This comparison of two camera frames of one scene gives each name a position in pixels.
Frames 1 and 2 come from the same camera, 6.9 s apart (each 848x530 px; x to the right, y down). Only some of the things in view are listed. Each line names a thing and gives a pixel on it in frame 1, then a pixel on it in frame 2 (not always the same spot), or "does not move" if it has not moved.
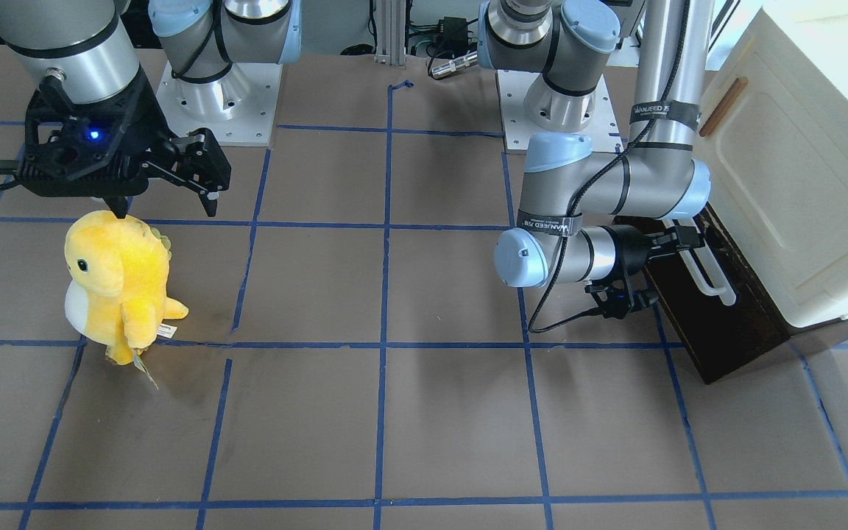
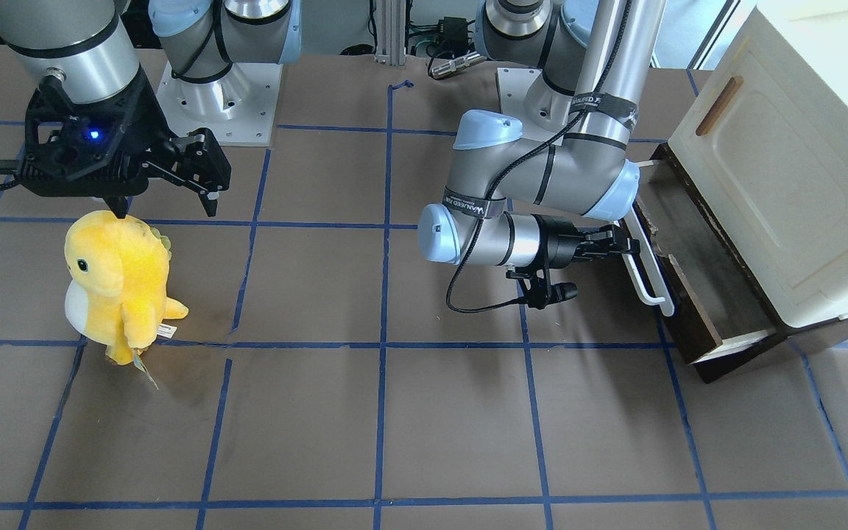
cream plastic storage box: x=798 y=122 does not move
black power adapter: x=454 y=31 does not move
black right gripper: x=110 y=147 does not move
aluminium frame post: x=391 y=33 does not move
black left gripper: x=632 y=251 → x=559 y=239
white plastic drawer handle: x=724 y=288 → x=637 y=231
